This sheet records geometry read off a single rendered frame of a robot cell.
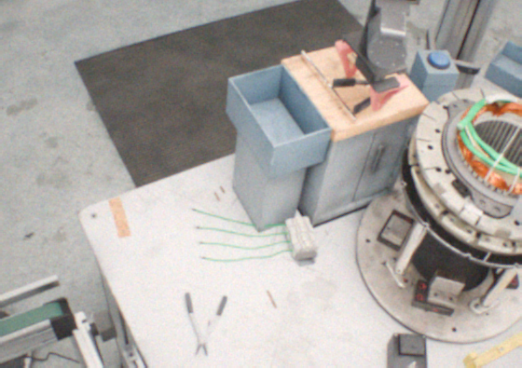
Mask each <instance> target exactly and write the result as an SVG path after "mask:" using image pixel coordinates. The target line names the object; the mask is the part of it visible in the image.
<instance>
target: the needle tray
mask: <svg viewBox="0 0 522 368"><path fill-rule="evenodd" d="M483 78H484V79H486V80H487V81H490V82H491V83H493V84H495V85H496V86H498V87H500V88H501V89H503V90H505V91H507V92H508V93H510V94H512V95H513V96H515V97H517V98H519V99H521V101H522V47H521V46H519V45H518V44H516V43H515V42H513V41H511V40H510V39H508V38H506V40H505V41H504V43H503V44H502V45H501V48H499V51H497V52H496V55H495V56H493V59H492V60H491V61H490V63H489V65H488V68H487V70H486V72H485V75H484V77H483Z"/></svg>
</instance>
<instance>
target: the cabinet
mask: <svg viewBox="0 0 522 368"><path fill-rule="evenodd" d="M421 115H422V113H420V114H418V115H415V116H411V117H409V118H406V119H401V120H398V121H396V122H393V123H391V124H389V125H386V126H383V127H380V128H375V129H371V130H369V131H366V132H363V133H360V134H358V135H355V136H352V137H349V138H345V139H342V140H339V141H336V142H334V141H333V140H332V139H331V137H330V140H329V144H328V147H327V151H326V154H325V157H324V161H323V162H320V163H318V164H315V165H312V166H309V167H307V169H306V172H305V176H304V180H303V184H302V192H301V195H300V199H299V203H298V207H297V210H298V212H299V213H300V214H301V215H300V216H301V217H303V216H307V217H308V218H309V222H310V224H311V225H312V228H316V227H319V226H321V225H326V224H328V223H331V222H332V221H335V220H337V219H339V218H342V217H345V216H347V215H349V214H352V213H354V212H357V211H359V210H362V209H364V208H367V206H368V205H369V204H370V203H371V201H372V200H373V199H376V198H380V197H382V196H384V195H387V194H389V193H391V192H392V189H393V187H394V185H395V183H396V180H397V178H398V175H399V173H400V164H401V160H400V158H401V155H402V153H403V151H404V148H405V146H406V144H407V141H408V140H409V138H410V137H411V136H412V135H413V134H414V130H415V128H416V127H417V125H418V123H419V118H420V116H421Z"/></svg>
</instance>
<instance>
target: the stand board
mask: <svg viewBox="0 0 522 368"><path fill-rule="evenodd" d="M306 54H307V55H308V57H309V58H310V60H311V61H312V62H313V63H314V64H315V65H316V66H317V68H318V69H319V70H320V71H321V73H322V74H323V75H324V77H325V78H326V80H327V81H328V82H329V83H330V85H331V86H332V84H333V80H334V79H341V78H347V77H346V74H345V71H344V69H343V65H342V62H341V59H340V58H339V56H338V53H337V49H336V47H334V48H326V49H322V50H319V51H316V52H312V53H306ZM281 64H284V65H285V66H286V67H287V69H288V70H289V71H290V73H292V74H293V76H294V77H295V80H296V81H297V83H298V84H299V85H300V86H301V87H302V89H303V90H305V92H306V93H307V94H308V96H309V97H310V99H311V100H312V101H313V102H314V104H315V106H316V107H317V108H318V110H319V111H320V113H321V114H322V115H323V117H324V118H325V119H326V120H327V121H328V123H329V124H330V125H331V127H332V128H333V130H332V134H331V136H330V137H331V139H332V140H333V141H334V142H336V141H339V140H342V139H345V138H349V137H352V136H355V135H358V134H360V133H363V132H366V131H369V130H371V129H375V128H380V127H383V126H386V125H389V124H391V123H393V122H396V121H398V120H401V119H406V118H409V117H411V116H415V115H418V114H420V113H423V112H424V111H425V109H426V107H427V106H428V105H429V104H430V103H429V102H428V101H427V100H426V99H425V98H424V97H423V95H422V94H421V92H420V91H418V90H417V88H416V87H415V86H414V85H413V83H412V82H411V81H410V79H409V78H407V77H406V76H405V75H397V74H392V75H388V76H386V78H388V77H391V76H396V77H398V76H404V77H405V78H406V79H407V81H408V82H409V85H408V87H407V88H405V89H403V90H402V91H400V93H398V94H397V95H396V94H395V95H394V96H392V98H391V99H390V100H389V101H388V102H387V103H385V105H384V106H383V107H382V108H381V109H380V110H378V111H376V112H373V111H372V105H370V106H368V107H367V108H366V109H365V110H363V111H361V112H360V113H358V114H357V115H355V116H356V117H357V121H356V123H355V124H352V123H351V122H350V121H349V119H348V118H347V117H346V116H345V114H344V112H343V110H342V109H341V108H340V106H338V105H337V103H336V102H335V101H334V99H333V98H332V97H331V95H330V94H329V93H328V92H327V90H326V89H325V87H324V86H323V84H322V83H321V82H320V81H319V79H318V78H317V77H316V75H314V74H313V72H312V71H311V70H310V69H309V68H308V65H307V64H306V63H305V62H304V61H303V60H302V59H301V55H299V56H295V57H293V58H290V59H286V60H283V61H281ZM353 77H355V79H360V80H365V78H364V77H363V76H362V75H361V74H360V73H359V71H357V73H356V74H355V75H354V76H353ZM350 78H352V77H350ZM386 78H385V79H386ZM334 90H335V91H336V92H337V93H338V94H339V96H340V97H341V99H342V101H343V102H344V103H345V104H346V105H347V106H348V107H349V108H350V109H351V111H353V108H354V106H355V105H356V104H357V103H359V102H361V101H363V100H364V99H366V98H368V97H370V87H364V86H362V85H355V86H354V87H347V88H336V89H334Z"/></svg>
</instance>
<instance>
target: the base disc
mask: <svg viewBox="0 0 522 368"><path fill-rule="evenodd" d="M402 187H403V186H402V185H401V181H400V182H398V183H395V185H394V187H393V189H392V191H391V193H389V194H387V195H384V196H382V197H380V198H376V199H373V200H372V201H371V203H370V204H369V205H368V206H367V208H366V209H365V211H364V214H363V216H362V218H361V221H360V223H359V225H358V229H357V235H356V252H357V258H358V262H359V265H360V271H361V272H362V275H363V277H364V280H365V281H366V285H367V287H368V288H369V289H370V291H371V292H372V294H373V295H374V296H375V297H376V298H377V300H378V302H379V303H380V304H381V305H382V306H383V307H384V309H386V310H387V311H388V312H389V313H390V314H391V315H393V316H394V317H395V318H396V319H397V320H399V321H400V322H401V323H402V324H405V325H406V326H407V327H408V328H412V330H414V331H416V332H419V333H421V334H426V335H428V336H429V337H433V338H436V339H438V340H441V339H442V340H445V341H447V342H450V341H452V342H458V343H460V342H474V341H480V340H485V339H489V338H491V337H494V336H496V335H498V334H501V333H503V332H505V331H506V330H507V329H509V328H510V327H511V326H512V325H514V324H515V323H516V322H517V321H518V320H519V319H520V317H521V316H522V268H520V269H519V270H518V273H517V274H518V278H519V286H518V288H517V290H515V289H503V292H501V293H500V294H499V296H498V297H499V298H500V299H501V301H500V304H499V305H497V306H495V307H492V308H491V309H488V310H487V311H484V312H482V313H480V314H474V313H473V312H472V310H471V308H470V303H471V301H472V300H474V299H475V298H478V297H479V296H482V295H483V294H484V293H485V292H486V291H487V289H488V288H489V285H490V284H491V283H493V281H494V276H493V267H490V268H489V271H488V276H487V278H486V279H485V280H484V281H483V282H482V283H481V284H480V285H479V286H477V287H476V288H474V289H471V290H470V291H466V292H459V294H458V299H457V305H456V306H455V310H454V312H453V314H452V315H451V316H450V317H449V316H446V315H441V314H439V313H435V312H434V313H433V312H431V311H429V310H426V309H424V310H423V309H420V308H418V307H412V306H411V304H412V299H413V293H414V289H415V284H416V282H417V281H418V279H420V280H426V279H424V278H423V277H422V276H421V275H420V273H418V272H417V269H416V268H415V267H414V266H413V264H411V266H410V267H411V270H410V271H408V272H409V275H410V276H411V277H412V279H413V280H412V283H411V284H410V285H408V286H406V287H402V288H401V287H399V285H398V284H397V282H396V280H394V278H393V275H392V273H391V272H390V270H389V269H388V267H387V265H386V264H387V261H388V259H389V258H391V257H393V256H397V257H399V256H400V254H401V252H402V250H403V248H404V247H405V245H406V244H407V242H408V240H409V238H410V236H411V233H412V231H413V229H414V227H415V225H416V223H417V222H418V220H417V219H416V217H415V216H414V213H413V212H412V211H409V210H408V209H407V206H406V199H405V196H404V193H403V190H402ZM393 209H395V210H397V211H399V212H400V213H404V214H406V215H407V216H409V217H411V218H413V219H414V220H415V222H414V224H412V228H411V229H410V231H409V233H408V235H407V237H406V238H405V240H404V242H403V244H402V246H401V249H400V250H399V252H398V251H394V250H393V249H392V248H390V247H388V246H386V245H385V244H383V243H379V242H378V241H377V236H378V233H379V231H381V229H382V227H383V226H384V225H385V223H386V221H387V220H388V218H389V216H390V214H391V212H392V210H393ZM519 275H520V276H521V277H520V276H519ZM426 281H427V280H426ZM506 291H507V292H506ZM404 299H405V300H404ZM481 315H483V316H481ZM427 323H428V324H427ZM423 326H425V327H423ZM450 333H451V334H450Z"/></svg>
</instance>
